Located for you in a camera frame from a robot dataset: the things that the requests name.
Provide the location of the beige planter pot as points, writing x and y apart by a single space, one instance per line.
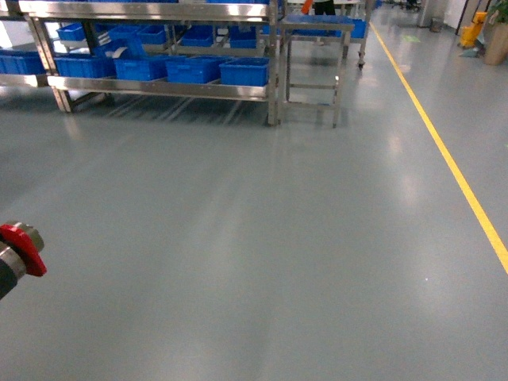
495 44

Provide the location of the robot arm with red ring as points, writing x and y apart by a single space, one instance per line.
21 245

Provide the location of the stainless steel shelf rack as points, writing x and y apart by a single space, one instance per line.
70 92

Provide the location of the blue bin rightmost lower shelf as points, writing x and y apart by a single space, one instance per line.
245 71

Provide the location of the blue bin far left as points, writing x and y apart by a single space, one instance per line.
21 63

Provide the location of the blue bin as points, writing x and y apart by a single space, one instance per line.
83 66
21 63
196 70
146 68

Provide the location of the small stainless steel table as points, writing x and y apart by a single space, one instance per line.
287 27

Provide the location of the yellow mop bucket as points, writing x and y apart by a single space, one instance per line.
470 33

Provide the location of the far steel cart rack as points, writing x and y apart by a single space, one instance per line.
357 14

